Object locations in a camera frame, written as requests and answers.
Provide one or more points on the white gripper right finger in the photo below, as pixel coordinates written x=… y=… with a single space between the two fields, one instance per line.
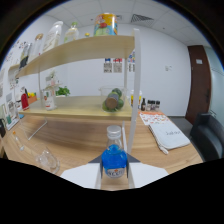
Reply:
x=146 y=173

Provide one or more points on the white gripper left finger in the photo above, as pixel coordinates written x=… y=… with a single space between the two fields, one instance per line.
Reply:
x=83 y=175

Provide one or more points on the blue liquid bottle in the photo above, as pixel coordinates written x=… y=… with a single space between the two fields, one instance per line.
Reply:
x=114 y=158

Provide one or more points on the clear bottle with beige lid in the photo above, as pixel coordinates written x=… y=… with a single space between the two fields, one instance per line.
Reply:
x=37 y=45

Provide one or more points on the clear drinking glass with ice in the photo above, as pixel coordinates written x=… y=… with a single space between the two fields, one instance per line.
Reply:
x=48 y=161

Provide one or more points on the orange printed sheet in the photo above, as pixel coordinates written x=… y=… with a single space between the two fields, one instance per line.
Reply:
x=153 y=118

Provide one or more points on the two-tier wooden shelf rack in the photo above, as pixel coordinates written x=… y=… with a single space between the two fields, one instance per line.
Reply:
x=80 y=106

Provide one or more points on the black armchair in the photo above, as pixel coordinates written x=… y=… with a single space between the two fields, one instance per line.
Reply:
x=208 y=136

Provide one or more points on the glass jar of limes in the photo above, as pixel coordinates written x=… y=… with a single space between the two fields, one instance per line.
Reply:
x=113 y=100

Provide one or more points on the clear bottle with red label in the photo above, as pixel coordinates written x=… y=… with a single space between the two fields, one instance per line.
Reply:
x=49 y=99

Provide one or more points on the green potted plant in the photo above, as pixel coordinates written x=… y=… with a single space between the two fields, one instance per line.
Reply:
x=63 y=91

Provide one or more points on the red liquid bottle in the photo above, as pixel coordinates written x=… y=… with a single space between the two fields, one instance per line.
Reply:
x=25 y=102

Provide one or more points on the black and silver snack bag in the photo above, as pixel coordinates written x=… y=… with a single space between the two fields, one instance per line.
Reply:
x=25 y=55

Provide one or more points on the yellow honey bottle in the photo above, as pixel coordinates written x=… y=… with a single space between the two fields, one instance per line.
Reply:
x=87 y=34

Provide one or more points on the clear bottle with green cap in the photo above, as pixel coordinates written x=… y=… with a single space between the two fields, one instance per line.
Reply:
x=71 y=33

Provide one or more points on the yellow snack canister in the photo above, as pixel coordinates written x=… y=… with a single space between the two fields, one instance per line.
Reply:
x=105 y=25

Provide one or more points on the wall posters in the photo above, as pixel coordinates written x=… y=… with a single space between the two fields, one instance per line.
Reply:
x=113 y=66

